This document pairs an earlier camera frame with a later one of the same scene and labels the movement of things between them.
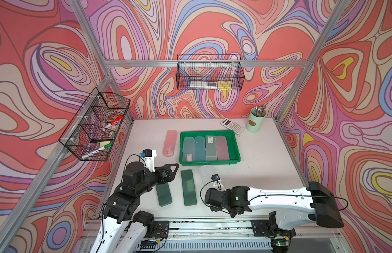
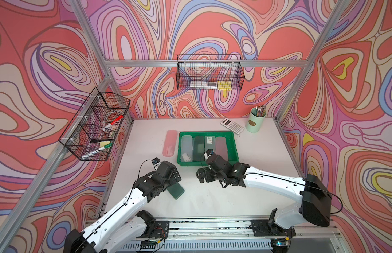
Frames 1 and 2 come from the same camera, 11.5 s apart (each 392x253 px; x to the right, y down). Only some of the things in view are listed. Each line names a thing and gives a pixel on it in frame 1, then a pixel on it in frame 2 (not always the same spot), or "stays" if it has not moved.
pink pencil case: x=169 y=145 stays
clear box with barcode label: x=211 y=150 stays
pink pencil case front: x=222 y=150 stays
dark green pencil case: x=164 y=194 → x=176 y=190
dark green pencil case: x=189 y=191 → x=198 y=148
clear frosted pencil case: x=188 y=149 stays
